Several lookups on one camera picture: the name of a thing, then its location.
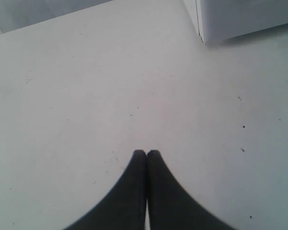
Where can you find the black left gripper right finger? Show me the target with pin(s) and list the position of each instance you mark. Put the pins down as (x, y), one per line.
(170, 207)

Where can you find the white Midea microwave oven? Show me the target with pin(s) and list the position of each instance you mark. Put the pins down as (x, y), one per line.
(219, 20)

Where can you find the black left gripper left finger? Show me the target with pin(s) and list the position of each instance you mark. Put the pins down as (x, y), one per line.
(124, 206)

